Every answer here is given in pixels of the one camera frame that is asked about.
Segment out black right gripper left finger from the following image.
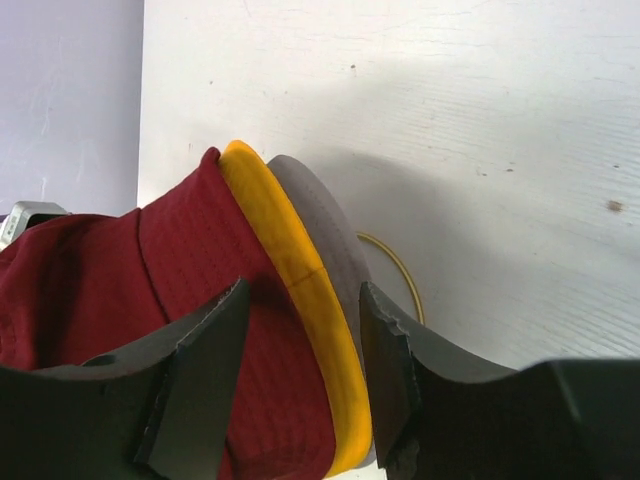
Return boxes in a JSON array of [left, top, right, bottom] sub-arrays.
[[1, 280, 250, 480]]

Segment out dark red bucket hat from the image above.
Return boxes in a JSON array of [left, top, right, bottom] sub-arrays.
[[1, 148, 335, 479]]

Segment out grey bucket hat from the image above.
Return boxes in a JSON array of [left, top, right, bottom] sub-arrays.
[[267, 155, 373, 468]]

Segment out gold wire hat stand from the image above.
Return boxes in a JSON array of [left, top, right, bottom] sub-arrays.
[[356, 231, 426, 325]]

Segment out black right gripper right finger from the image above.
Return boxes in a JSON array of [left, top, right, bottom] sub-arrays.
[[360, 282, 639, 479]]

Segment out yellow bucket hat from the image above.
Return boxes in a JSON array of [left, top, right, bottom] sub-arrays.
[[218, 140, 372, 478]]

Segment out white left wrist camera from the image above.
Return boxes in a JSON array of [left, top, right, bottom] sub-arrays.
[[0, 201, 69, 250]]

